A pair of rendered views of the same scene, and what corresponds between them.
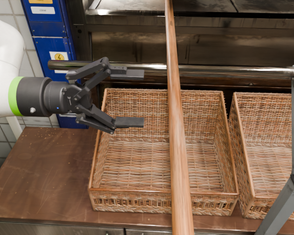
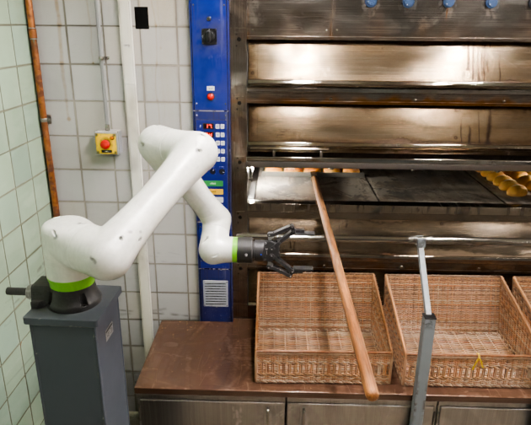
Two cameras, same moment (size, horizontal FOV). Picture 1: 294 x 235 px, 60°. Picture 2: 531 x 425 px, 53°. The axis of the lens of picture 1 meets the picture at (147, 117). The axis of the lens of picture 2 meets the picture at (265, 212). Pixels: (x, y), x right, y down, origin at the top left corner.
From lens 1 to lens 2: 136 cm
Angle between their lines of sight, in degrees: 22
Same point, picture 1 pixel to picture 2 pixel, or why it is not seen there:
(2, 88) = (228, 242)
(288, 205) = (426, 340)
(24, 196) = (181, 373)
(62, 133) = (205, 325)
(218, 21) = (362, 208)
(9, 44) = (227, 217)
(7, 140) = (130, 343)
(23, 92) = (241, 244)
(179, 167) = (340, 271)
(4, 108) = (228, 254)
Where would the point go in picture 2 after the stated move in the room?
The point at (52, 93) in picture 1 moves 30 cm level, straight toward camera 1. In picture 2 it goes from (259, 245) to (301, 280)
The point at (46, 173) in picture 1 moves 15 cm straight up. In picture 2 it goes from (199, 357) to (197, 327)
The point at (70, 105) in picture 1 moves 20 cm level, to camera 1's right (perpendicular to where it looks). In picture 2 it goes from (265, 255) to (322, 255)
